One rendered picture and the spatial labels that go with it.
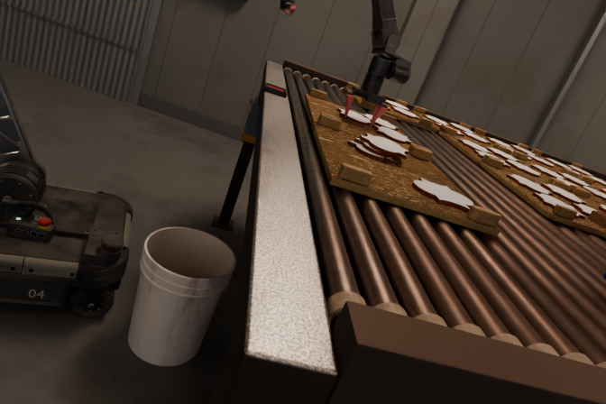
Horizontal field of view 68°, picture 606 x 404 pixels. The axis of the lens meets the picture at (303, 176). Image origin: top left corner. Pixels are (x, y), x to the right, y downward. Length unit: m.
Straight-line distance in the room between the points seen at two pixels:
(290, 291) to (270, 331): 0.07
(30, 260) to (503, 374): 1.39
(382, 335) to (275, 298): 0.11
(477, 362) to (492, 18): 3.75
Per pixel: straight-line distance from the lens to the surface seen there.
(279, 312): 0.44
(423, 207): 0.86
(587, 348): 0.72
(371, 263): 0.59
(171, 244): 1.66
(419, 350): 0.42
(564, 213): 1.34
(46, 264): 1.60
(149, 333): 1.58
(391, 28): 1.39
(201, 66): 4.00
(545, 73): 4.30
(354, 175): 0.80
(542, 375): 0.51
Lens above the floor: 1.17
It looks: 18 degrees down
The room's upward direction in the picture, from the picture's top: 21 degrees clockwise
